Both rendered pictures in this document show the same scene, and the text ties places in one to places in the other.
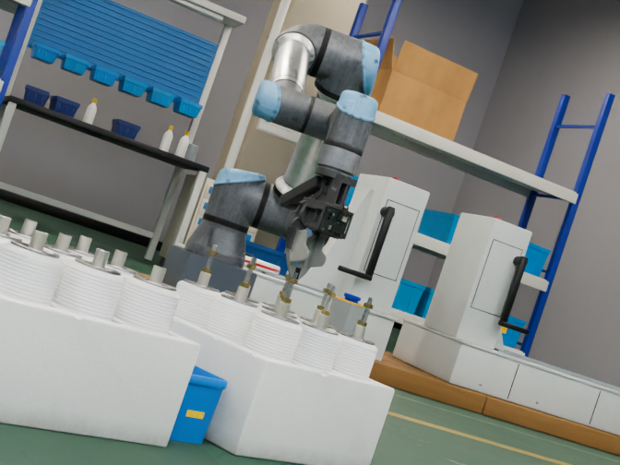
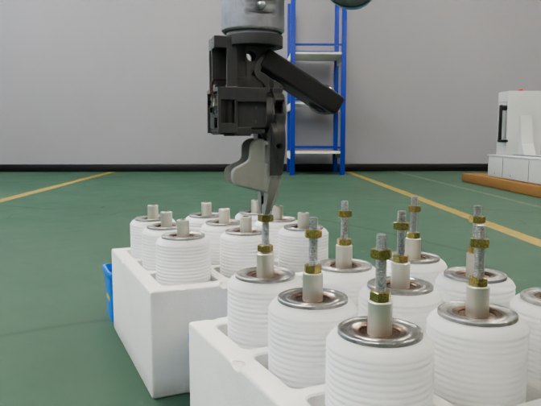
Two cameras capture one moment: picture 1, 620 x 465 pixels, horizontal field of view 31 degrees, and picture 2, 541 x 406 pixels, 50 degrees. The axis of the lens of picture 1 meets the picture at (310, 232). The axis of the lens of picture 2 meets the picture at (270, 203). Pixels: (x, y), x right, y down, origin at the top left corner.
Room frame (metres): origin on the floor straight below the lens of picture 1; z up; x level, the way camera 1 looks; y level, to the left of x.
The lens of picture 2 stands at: (2.33, -0.66, 0.43)
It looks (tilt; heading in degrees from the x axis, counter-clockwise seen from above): 7 degrees down; 110
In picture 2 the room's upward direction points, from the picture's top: straight up
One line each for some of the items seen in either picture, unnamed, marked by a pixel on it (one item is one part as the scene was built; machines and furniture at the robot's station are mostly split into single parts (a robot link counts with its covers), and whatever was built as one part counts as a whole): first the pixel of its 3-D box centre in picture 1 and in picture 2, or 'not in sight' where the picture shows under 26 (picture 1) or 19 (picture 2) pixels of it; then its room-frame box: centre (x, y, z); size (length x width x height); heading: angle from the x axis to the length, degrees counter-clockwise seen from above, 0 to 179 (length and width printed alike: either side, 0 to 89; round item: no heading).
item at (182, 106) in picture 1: (186, 108); not in sight; (8.00, 1.14, 1.13); 0.20 x 0.17 x 0.10; 22
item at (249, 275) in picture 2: (280, 317); (265, 275); (2.08, 0.00, 0.25); 0.08 x 0.08 x 0.01
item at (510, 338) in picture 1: (482, 322); not in sight; (7.99, -1.39, 0.36); 0.50 x 0.38 x 0.21; 23
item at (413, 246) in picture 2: (203, 280); (412, 249); (2.24, 0.17, 0.26); 0.02 x 0.02 x 0.03
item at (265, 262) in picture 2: (282, 311); (265, 265); (2.08, 0.00, 0.26); 0.02 x 0.02 x 0.03
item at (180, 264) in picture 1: (193, 316); not in sight; (2.71, 0.20, 0.15); 0.18 x 0.18 x 0.30; 22
